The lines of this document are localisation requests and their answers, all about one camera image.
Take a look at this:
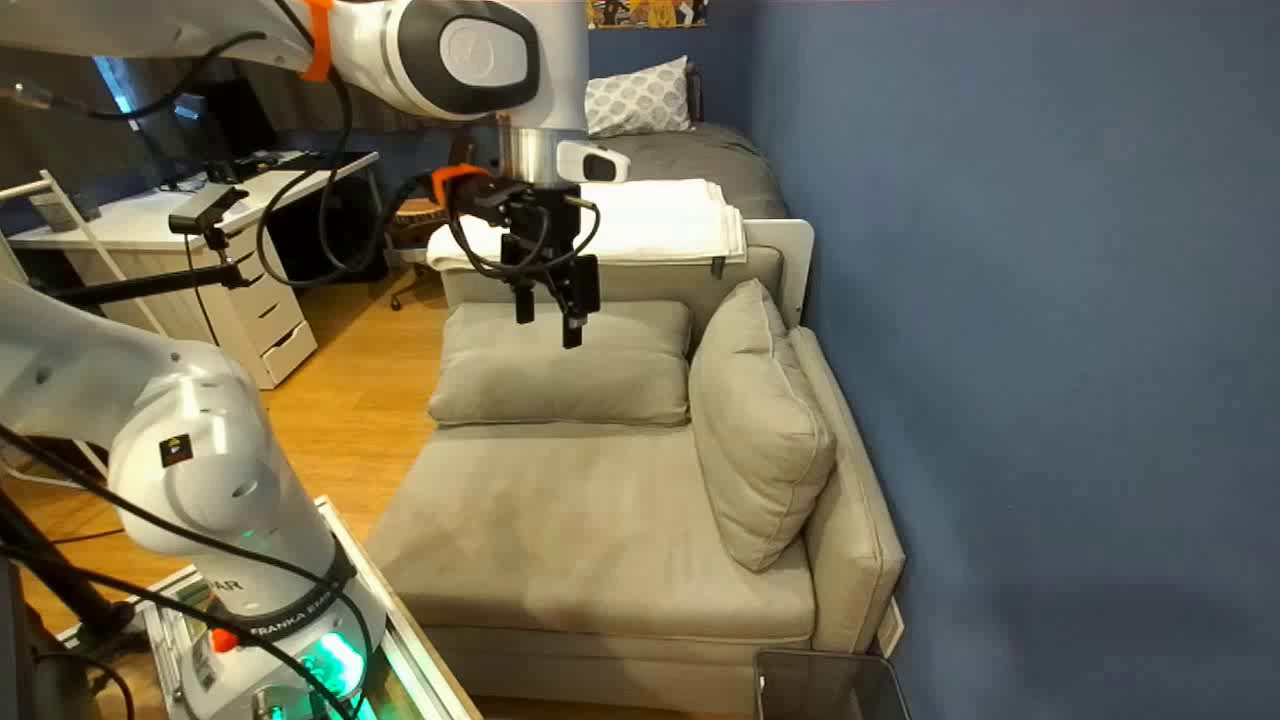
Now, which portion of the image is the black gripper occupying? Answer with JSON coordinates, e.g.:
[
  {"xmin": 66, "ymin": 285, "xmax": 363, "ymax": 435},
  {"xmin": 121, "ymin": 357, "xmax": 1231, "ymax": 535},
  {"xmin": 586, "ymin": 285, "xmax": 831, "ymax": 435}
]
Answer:
[{"xmin": 491, "ymin": 181, "xmax": 605, "ymax": 357}]

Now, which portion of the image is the grey square pillow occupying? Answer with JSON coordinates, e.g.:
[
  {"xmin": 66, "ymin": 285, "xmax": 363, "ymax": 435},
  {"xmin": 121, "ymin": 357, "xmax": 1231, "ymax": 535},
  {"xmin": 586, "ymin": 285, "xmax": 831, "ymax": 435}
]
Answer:
[{"xmin": 683, "ymin": 277, "xmax": 839, "ymax": 576}]

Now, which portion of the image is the grey rectangular pillow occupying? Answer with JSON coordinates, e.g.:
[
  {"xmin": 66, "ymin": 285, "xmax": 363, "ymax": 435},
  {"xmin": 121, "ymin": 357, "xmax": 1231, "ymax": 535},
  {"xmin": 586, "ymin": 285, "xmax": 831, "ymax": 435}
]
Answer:
[{"xmin": 423, "ymin": 296, "xmax": 697, "ymax": 431}]

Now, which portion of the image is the white patterned pillow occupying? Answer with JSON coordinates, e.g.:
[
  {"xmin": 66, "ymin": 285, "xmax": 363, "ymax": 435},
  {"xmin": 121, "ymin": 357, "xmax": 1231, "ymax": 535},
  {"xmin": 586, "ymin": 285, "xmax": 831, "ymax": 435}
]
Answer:
[{"xmin": 580, "ymin": 52, "xmax": 697, "ymax": 142}]

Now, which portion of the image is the wooden chair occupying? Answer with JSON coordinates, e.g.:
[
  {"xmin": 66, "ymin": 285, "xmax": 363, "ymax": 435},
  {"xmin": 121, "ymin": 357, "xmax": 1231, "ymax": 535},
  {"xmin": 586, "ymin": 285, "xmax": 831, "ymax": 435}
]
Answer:
[{"xmin": 385, "ymin": 192, "xmax": 455, "ymax": 312}]

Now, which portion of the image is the grey bed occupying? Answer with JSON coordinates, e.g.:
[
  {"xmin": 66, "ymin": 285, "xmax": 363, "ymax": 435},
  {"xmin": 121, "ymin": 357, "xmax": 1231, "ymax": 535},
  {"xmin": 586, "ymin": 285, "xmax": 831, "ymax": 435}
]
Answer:
[{"xmin": 586, "ymin": 120, "xmax": 793, "ymax": 225}]

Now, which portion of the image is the grey fabric sofa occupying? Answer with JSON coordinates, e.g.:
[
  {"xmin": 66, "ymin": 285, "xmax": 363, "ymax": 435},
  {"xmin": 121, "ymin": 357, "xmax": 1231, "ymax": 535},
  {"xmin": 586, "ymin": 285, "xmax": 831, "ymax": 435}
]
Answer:
[{"xmin": 363, "ymin": 215, "xmax": 912, "ymax": 720}]

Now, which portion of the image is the white bed footboard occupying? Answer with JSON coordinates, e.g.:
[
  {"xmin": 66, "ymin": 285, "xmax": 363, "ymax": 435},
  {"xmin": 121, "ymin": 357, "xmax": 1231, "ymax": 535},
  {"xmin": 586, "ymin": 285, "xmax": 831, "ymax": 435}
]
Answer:
[{"xmin": 737, "ymin": 215, "xmax": 820, "ymax": 333}]

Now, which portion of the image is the white drawer unit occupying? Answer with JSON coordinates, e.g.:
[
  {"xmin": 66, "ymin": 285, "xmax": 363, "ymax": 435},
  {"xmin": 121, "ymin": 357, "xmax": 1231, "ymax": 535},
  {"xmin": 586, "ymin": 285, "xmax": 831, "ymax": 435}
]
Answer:
[{"xmin": 138, "ymin": 215, "xmax": 322, "ymax": 394}]

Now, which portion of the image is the dark grey curtain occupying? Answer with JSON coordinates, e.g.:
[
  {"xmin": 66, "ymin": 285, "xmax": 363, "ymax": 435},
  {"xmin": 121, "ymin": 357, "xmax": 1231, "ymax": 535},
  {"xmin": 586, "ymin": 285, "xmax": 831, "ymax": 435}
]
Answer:
[
  {"xmin": 0, "ymin": 52, "xmax": 152, "ymax": 236},
  {"xmin": 271, "ymin": 65, "xmax": 446, "ymax": 152}
]

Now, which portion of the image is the black computer monitor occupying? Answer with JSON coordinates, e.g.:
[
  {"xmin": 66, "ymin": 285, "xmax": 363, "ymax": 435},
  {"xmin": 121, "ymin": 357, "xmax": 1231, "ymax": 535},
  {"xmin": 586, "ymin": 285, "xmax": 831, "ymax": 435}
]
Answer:
[{"xmin": 125, "ymin": 55, "xmax": 294, "ymax": 185}]

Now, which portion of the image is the metal robot mounting stand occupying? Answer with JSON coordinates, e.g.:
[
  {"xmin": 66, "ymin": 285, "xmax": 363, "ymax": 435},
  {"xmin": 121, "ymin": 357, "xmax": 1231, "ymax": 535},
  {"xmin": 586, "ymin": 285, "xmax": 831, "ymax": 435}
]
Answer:
[{"xmin": 132, "ymin": 492, "xmax": 483, "ymax": 720}]

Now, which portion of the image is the white desk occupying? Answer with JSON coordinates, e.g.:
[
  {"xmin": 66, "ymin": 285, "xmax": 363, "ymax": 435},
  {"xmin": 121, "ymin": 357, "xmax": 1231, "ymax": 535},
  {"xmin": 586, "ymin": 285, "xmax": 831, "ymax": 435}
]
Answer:
[{"xmin": 5, "ymin": 149, "xmax": 385, "ymax": 255}]

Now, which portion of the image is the white metal rack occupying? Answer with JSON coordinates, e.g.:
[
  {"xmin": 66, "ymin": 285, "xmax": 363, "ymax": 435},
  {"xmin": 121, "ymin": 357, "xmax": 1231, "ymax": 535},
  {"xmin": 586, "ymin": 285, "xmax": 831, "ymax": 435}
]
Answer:
[{"xmin": 0, "ymin": 168, "xmax": 152, "ymax": 354}]

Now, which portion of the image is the black tripod stand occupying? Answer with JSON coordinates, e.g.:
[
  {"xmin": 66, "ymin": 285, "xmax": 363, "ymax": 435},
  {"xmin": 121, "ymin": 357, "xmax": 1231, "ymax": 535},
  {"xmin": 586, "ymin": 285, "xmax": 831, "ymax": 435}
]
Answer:
[{"xmin": 0, "ymin": 483, "xmax": 145, "ymax": 720}]

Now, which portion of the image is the yellow wall picture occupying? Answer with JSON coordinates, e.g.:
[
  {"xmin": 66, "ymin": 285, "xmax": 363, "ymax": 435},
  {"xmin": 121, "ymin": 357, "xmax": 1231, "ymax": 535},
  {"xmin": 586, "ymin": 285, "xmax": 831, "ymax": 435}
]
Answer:
[{"xmin": 586, "ymin": 0, "xmax": 714, "ymax": 33}]

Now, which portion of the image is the black camera on stand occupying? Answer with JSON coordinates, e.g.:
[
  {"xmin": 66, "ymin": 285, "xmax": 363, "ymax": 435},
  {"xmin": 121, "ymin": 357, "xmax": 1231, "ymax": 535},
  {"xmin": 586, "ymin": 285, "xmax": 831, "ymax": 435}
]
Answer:
[{"xmin": 170, "ymin": 185, "xmax": 253, "ymax": 251}]

